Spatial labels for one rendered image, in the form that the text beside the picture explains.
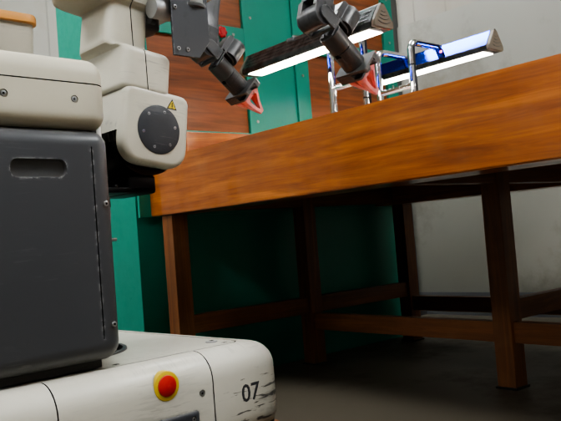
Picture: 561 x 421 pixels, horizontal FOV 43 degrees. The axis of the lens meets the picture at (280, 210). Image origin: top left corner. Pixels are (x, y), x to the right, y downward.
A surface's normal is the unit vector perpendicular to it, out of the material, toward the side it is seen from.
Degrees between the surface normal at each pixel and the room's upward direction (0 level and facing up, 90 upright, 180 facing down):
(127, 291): 90
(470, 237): 90
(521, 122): 90
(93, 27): 82
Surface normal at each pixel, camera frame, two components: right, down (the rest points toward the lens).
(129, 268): -0.76, 0.04
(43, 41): 0.69, -0.08
